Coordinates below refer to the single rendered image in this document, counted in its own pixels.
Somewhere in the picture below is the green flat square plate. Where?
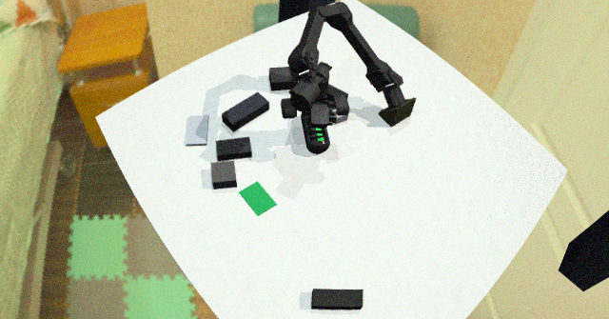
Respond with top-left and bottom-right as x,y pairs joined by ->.
239,181 -> 277,217

